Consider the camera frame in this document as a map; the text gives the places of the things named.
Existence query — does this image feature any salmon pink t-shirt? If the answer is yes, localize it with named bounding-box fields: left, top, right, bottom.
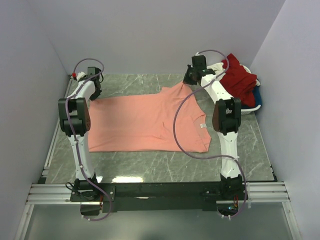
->
left=88, top=82, right=211, bottom=153

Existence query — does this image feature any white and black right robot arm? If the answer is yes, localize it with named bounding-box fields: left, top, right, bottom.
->
left=183, top=54, right=244, bottom=200

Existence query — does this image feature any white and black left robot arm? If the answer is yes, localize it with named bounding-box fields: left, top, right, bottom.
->
left=58, top=66, right=104, bottom=202

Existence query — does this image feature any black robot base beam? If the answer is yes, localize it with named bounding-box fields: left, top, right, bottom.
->
left=69, top=181, right=251, bottom=216

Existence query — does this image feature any white t-shirt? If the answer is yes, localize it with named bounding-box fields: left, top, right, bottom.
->
left=207, top=62, right=226, bottom=81

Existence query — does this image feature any red t-shirt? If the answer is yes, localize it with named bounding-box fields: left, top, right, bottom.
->
left=220, top=53, right=257, bottom=108

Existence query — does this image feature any white laundry basket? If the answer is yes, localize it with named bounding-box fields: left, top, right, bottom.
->
left=241, top=79, right=262, bottom=115

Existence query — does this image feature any blue t-shirt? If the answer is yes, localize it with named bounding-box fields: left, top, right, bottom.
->
left=240, top=79, right=262, bottom=110

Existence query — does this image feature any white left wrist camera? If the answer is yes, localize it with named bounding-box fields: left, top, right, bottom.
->
left=71, top=71, right=86, bottom=81

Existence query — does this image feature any aluminium rail frame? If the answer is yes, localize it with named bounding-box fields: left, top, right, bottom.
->
left=14, top=74, right=305, bottom=240

